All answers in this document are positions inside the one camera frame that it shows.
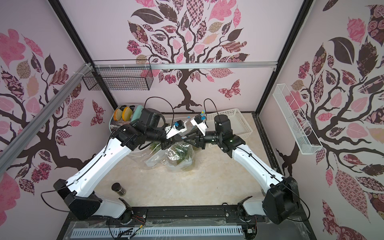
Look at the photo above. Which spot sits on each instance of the white plastic basket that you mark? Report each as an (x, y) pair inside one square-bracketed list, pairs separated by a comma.
[(239, 124)]

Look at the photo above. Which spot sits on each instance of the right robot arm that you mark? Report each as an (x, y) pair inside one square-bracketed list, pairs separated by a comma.
[(282, 197)]

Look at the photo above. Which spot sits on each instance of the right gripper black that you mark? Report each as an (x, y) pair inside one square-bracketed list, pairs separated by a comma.
[(197, 140)]

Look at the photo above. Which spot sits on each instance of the left bread slice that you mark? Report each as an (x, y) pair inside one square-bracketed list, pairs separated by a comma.
[(117, 115)]

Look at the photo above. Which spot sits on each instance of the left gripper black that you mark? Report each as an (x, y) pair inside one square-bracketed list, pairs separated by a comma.
[(168, 141)]

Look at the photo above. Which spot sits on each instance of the aluminium frame bar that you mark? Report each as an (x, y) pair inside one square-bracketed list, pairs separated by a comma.
[(16, 146), (180, 66)]

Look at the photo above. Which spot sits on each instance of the white wire wall shelf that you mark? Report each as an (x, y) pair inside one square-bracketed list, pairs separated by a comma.
[(290, 103)]

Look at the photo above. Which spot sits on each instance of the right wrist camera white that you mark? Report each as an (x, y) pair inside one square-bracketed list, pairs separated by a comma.
[(199, 121)]

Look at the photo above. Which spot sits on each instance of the bread slice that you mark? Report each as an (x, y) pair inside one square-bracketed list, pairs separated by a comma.
[(117, 115), (127, 114)]

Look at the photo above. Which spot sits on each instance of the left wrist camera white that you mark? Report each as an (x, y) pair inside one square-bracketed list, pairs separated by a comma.
[(177, 128)]

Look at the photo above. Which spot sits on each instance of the aluminium frame bar left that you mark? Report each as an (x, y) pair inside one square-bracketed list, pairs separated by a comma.
[(16, 146)]

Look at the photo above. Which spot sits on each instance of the aluminium frame bar back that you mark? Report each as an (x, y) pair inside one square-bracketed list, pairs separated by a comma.
[(180, 66)]

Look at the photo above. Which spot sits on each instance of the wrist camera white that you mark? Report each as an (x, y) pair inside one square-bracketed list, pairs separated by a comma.
[(199, 121), (177, 128)]

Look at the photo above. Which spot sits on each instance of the right bread slice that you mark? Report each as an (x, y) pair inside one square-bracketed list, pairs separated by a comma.
[(127, 114)]

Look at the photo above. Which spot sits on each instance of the white slotted cable duct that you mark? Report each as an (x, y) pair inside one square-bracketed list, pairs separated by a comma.
[(149, 232)]

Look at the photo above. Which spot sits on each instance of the silver toaster mint side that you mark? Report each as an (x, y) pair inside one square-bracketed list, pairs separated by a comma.
[(137, 110)]

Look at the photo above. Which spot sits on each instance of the dark lidded spice jar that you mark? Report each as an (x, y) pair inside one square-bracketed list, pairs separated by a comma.
[(118, 188)]

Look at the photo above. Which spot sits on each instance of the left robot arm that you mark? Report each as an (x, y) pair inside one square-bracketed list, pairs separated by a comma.
[(78, 192)]

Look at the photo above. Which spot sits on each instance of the black wire wall basket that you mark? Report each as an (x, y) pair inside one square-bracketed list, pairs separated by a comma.
[(120, 77)]

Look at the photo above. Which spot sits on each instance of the zip-top bag clear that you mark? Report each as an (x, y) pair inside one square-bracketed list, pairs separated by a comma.
[(181, 167), (141, 157)]

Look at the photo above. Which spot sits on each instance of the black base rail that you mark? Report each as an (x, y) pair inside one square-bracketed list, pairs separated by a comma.
[(254, 227)]

